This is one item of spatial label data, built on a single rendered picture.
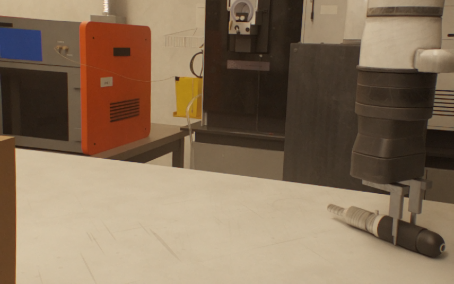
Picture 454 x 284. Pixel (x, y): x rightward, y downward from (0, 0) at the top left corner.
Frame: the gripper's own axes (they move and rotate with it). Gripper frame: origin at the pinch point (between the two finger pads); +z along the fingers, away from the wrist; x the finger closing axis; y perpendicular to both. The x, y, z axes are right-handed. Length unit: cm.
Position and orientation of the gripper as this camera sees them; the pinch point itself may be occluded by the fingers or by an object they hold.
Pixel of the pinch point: (402, 241)
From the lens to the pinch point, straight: 61.9
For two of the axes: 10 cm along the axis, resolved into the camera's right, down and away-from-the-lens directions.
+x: -7.8, 0.8, -6.2
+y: -6.2, -1.6, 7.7
